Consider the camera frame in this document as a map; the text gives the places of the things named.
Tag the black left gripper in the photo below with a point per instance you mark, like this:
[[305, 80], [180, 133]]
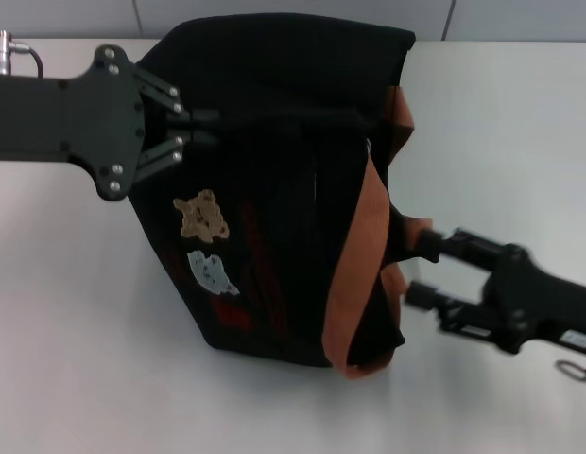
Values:
[[85, 118]]

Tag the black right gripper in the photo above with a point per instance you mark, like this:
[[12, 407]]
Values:
[[524, 298]]

